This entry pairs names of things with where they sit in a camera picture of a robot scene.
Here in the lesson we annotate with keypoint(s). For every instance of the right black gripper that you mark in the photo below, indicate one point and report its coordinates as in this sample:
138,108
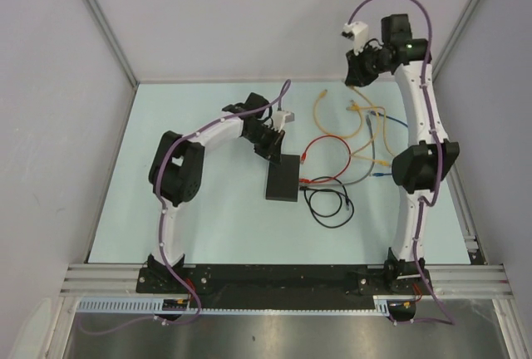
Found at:
355,76

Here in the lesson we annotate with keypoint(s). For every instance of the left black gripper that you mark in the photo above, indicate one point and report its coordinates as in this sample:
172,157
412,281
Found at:
272,151

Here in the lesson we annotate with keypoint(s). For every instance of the black network switch box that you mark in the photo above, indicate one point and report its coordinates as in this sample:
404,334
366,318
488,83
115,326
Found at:
282,182

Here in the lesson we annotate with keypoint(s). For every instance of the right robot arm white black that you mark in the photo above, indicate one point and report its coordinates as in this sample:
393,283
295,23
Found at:
418,170

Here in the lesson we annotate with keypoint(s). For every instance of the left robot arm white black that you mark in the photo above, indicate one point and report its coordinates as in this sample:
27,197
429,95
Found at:
177,168

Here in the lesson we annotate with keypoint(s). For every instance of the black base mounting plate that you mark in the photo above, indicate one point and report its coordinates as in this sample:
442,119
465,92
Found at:
283,287

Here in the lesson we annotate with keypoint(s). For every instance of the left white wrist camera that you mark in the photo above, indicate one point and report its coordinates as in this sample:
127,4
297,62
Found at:
281,118

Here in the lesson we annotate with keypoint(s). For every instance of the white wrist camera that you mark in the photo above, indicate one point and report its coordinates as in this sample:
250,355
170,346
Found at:
281,118
358,33

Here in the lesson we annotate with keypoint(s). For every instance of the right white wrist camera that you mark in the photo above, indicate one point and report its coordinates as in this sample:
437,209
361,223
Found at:
358,33

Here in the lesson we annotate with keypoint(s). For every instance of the right aluminium side rail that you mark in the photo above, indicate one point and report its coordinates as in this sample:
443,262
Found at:
450,235

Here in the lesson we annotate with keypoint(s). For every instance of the right aluminium corner post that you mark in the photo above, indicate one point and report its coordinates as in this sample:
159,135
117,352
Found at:
450,19

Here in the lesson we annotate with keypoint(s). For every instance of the aluminium corner post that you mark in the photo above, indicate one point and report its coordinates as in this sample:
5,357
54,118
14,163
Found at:
103,25
450,19

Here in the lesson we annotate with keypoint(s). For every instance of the aluminium front rail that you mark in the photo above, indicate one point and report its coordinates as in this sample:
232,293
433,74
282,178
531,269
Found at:
447,281

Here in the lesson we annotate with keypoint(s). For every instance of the left aluminium corner post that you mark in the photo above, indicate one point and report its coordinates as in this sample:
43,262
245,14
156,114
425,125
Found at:
103,25

